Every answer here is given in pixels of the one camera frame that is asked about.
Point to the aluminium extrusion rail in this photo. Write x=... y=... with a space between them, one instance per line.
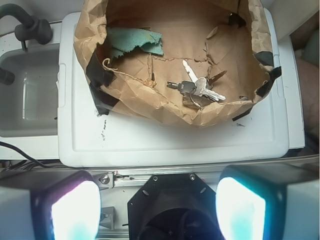
x=137 y=178

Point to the dark grey toy faucet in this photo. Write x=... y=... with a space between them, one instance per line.
x=30 y=27

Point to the teal cloth rag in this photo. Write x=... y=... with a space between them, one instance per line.
x=125 y=40

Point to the white plastic cooler lid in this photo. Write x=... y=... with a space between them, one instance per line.
x=88 y=139

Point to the metal corner bracket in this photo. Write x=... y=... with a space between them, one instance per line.
x=107 y=217

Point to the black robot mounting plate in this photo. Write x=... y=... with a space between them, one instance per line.
x=173 y=207

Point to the grey plastic sink basin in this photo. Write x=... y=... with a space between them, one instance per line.
x=29 y=106

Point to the brown paper bag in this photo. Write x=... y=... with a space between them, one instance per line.
x=226 y=41

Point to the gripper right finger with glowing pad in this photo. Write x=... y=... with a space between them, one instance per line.
x=269 y=201

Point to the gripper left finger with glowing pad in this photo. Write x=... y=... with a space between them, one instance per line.
x=49 y=205

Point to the silver key bunch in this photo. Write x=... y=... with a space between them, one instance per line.
x=196 y=93

